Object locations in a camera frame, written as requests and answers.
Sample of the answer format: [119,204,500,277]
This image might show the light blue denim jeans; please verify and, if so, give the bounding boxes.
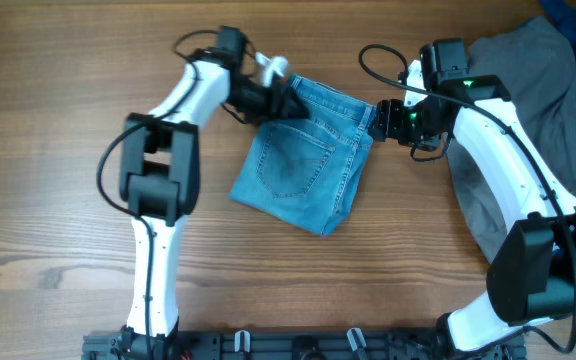
[230,75,376,237]

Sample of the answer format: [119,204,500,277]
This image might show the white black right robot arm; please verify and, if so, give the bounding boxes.
[369,76,576,359]

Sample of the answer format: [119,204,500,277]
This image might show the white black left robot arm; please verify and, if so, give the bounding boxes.
[119,48,306,344]

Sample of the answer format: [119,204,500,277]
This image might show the grey garment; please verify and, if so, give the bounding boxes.
[445,14,576,261]

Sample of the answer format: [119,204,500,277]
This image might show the dark blue garment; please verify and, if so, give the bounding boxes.
[539,0,576,43]

